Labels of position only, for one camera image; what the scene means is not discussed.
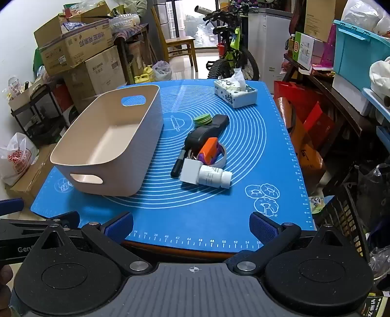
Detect white foam box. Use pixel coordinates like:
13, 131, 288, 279
331, 73, 371, 117

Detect large wrapped cardboard box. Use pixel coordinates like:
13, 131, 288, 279
64, 46, 127, 105

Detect orange and purple plastic tool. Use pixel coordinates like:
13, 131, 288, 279
196, 137, 220, 166

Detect pale purple plastic bag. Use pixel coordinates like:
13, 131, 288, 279
152, 60, 173, 81

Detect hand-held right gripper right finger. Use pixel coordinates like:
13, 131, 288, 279
225, 212, 371, 275

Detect wooden chair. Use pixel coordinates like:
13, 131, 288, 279
151, 6, 197, 72

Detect white patterned tissue box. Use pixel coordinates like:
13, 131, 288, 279
213, 69, 258, 109

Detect blue silicone baking mat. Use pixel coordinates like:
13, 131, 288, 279
30, 79, 317, 254

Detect dark wooden side table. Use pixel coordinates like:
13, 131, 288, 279
114, 23, 159, 86

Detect green and black bicycle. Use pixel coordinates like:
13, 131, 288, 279
195, 0, 260, 81

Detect black remote control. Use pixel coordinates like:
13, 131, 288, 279
185, 115, 230, 150

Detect dark wooden shelf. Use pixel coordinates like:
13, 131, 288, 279
283, 53, 379, 147

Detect white pill bottle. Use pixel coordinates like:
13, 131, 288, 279
198, 165, 233, 189

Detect red paper bag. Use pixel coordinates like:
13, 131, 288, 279
273, 80, 336, 153

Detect red and white appliance box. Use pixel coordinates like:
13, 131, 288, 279
51, 84, 77, 121

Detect white plastic bag red print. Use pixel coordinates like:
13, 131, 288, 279
0, 132, 39, 187

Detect tall brown cardboard box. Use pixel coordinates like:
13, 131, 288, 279
304, 0, 348, 43

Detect beige plastic basket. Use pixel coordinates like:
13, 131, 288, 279
49, 84, 165, 197

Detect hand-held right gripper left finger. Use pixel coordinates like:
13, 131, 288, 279
23, 211, 153, 275

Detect black plastic crate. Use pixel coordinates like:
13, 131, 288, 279
322, 183, 371, 254

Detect cardboard tray of small items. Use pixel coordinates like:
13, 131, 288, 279
3, 76, 46, 112

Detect green round lids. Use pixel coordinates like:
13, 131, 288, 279
193, 113, 213, 127

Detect clear tape roll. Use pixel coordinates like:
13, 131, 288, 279
187, 143, 228, 169

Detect black marker pen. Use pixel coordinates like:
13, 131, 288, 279
170, 148, 188, 178

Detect person's left hand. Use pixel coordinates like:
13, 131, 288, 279
0, 265, 14, 302

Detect yellow plastic jugs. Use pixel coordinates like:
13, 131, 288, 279
134, 65, 156, 85

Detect black metal rack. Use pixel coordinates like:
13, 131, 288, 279
10, 82, 72, 147

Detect white cloth bundle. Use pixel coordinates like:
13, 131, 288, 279
369, 56, 390, 108

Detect green and white box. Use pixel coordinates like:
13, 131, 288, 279
294, 31, 324, 69

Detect white charger plug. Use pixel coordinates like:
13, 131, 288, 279
179, 159, 203, 185

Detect open printed cardboard box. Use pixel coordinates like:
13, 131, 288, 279
33, 14, 114, 77

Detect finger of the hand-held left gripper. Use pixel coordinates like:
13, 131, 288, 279
0, 211, 80, 236
0, 198, 25, 218

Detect small snack packet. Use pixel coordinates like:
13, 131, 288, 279
308, 195, 336, 214

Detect teal storage bin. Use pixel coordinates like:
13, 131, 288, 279
332, 20, 390, 92

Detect orange brown cardboard box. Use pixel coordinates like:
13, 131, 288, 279
288, 119, 327, 184

